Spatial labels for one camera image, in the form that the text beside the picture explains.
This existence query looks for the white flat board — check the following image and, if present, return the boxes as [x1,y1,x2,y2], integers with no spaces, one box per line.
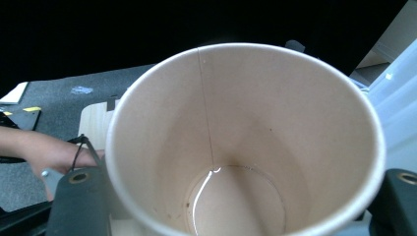
[0,81,30,106]

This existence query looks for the black curtain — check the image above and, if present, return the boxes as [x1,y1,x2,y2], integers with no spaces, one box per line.
[0,0,409,96]

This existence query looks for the black tape strip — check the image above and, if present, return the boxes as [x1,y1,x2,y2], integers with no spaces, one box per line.
[105,94,118,111]

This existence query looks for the left hand-held gripper black cable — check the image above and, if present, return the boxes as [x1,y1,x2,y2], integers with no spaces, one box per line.
[66,133,103,172]

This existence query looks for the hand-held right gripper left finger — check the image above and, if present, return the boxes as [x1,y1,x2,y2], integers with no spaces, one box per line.
[45,166,111,236]

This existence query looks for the brown paper cup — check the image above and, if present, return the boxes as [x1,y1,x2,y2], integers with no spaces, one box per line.
[104,42,387,236]

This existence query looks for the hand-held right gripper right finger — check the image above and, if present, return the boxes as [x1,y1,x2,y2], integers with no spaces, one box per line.
[368,168,417,236]

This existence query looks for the black stand base yellow tape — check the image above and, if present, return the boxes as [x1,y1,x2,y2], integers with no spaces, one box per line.
[0,105,42,133]

